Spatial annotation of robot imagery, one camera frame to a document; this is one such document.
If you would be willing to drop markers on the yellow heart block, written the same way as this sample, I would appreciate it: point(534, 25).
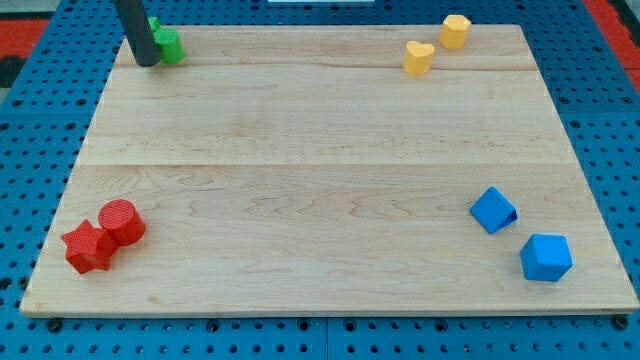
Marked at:
point(418, 58)

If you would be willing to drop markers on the yellow hexagon block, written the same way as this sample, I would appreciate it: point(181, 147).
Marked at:
point(454, 31)

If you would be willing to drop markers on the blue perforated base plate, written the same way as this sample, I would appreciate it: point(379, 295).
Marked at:
point(47, 112)

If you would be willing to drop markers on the blue cube block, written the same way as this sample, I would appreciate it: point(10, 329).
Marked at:
point(546, 257)

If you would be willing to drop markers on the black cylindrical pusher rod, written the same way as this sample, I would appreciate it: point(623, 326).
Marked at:
point(138, 32)

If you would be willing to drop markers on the blue triangular prism block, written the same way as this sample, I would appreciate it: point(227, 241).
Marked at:
point(493, 211)

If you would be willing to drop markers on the light wooden board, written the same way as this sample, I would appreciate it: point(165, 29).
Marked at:
point(299, 171)

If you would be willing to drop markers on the green cylinder block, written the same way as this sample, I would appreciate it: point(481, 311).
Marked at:
point(169, 45)

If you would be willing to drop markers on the red cylinder block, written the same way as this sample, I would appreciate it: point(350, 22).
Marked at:
point(122, 221)

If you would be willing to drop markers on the green star block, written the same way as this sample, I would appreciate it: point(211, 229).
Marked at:
point(154, 23)

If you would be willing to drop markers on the red star block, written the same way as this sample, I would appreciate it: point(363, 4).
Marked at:
point(89, 248)

